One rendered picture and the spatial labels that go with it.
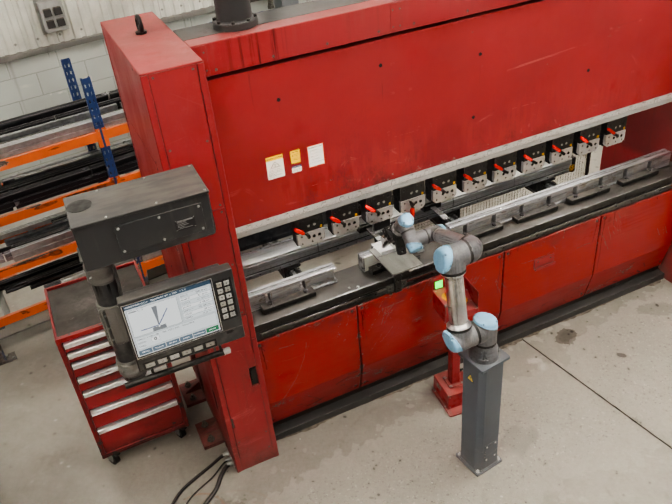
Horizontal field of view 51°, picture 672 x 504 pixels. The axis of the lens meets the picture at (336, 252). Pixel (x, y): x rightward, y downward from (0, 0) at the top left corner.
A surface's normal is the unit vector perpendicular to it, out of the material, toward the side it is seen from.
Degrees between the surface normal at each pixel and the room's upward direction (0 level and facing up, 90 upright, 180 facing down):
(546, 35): 90
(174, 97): 90
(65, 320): 0
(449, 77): 90
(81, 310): 0
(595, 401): 0
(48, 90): 90
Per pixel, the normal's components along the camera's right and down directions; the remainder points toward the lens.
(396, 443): -0.08, -0.82
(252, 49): 0.43, 0.48
